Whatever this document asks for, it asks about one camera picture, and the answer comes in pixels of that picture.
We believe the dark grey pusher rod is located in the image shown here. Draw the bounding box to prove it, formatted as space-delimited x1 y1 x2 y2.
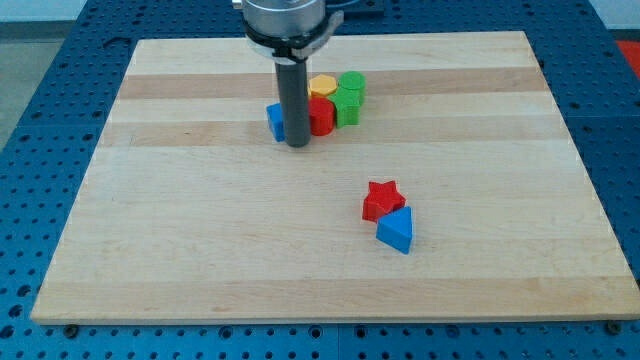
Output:
275 62 311 148

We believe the blue triangle block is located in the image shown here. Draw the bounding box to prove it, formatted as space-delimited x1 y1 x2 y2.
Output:
376 206 413 255

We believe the yellow hexagon block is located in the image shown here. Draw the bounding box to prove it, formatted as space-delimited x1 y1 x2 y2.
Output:
308 74 338 98

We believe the blue cube block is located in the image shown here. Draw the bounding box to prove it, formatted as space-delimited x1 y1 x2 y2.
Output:
266 103 285 142

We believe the red cylinder block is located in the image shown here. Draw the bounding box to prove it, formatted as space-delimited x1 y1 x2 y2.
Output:
309 98 335 136

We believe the green star block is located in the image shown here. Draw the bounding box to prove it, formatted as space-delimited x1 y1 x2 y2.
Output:
329 88 361 128

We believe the green cylinder block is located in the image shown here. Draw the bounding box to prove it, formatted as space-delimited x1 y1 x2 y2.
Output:
338 71 367 105

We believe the red star block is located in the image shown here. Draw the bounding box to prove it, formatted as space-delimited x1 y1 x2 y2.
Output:
362 180 406 222

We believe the wooden board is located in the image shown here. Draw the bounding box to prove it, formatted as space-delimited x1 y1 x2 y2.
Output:
31 31 639 325

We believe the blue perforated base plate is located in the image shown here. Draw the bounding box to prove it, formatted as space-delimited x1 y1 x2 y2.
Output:
1 1 639 359

